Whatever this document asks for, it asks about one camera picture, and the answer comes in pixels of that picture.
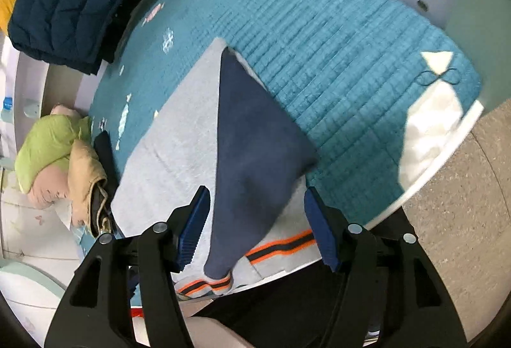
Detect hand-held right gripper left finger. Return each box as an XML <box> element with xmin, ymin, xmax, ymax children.
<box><xmin>44</xmin><ymin>185</ymin><xmax>211</xmax><ymax>348</ymax></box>

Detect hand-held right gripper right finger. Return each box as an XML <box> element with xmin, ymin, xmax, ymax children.
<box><xmin>304</xmin><ymin>186</ymin><xmax>466</xmax><ymax>348</ymax></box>

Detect grey and navy zip jacket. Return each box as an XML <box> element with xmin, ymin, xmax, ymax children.
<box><xmin>111</xmin><ymin>37</ymin><xmax>320</xmax><ymax>298</ymax></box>

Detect person's legs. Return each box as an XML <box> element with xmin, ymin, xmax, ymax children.
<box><xmin>184</xmin><ymin>204</ymin><xmax>420</xmax><ymax>348</ymax></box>

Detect black garment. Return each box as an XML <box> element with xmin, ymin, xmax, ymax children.
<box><xmin>93</xmin><ymin>131</ymin><xmax>120</xmax><ymax>237</ymax></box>

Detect khaki jacket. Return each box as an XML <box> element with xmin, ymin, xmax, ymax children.
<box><xmin>67</xmin><ymin>139</ymin><xmax>109</xmax><ymax>235</ymax></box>

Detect pink quilt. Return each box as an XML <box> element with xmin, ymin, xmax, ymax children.
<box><xmin>27</xmin><ymin>104</ymin><xmax>82</xmax><ymax>209</ymax></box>

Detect green quilt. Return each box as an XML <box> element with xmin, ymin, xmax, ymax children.
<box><xmin>15</xmin><ymin>114</ymin><xmax>93</xmax><ymax>195</ymax></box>

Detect teal candy print bed sheet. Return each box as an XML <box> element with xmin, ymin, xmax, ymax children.
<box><xmin>74</xmin><ymin>0</ymin><xmax>484</xmax><ymax>305</ymax></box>

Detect white lilac headboard shelf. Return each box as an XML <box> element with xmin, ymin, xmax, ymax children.
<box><xmin>0</xmin><ymin>28</ymin><xmax>100</xmax><ymax>285</ymax></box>

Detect thin black wire loop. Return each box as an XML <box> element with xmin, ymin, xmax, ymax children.
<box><xmin>418</xmin><ymin>68</ymin><xmax>460</xmax><ymax>87</ymax></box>

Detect teal door frame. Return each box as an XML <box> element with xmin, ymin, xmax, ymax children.
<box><xmin>447</xmin><ymin>0</ymin><xmax>511</xmax><ymax>113</ymax></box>

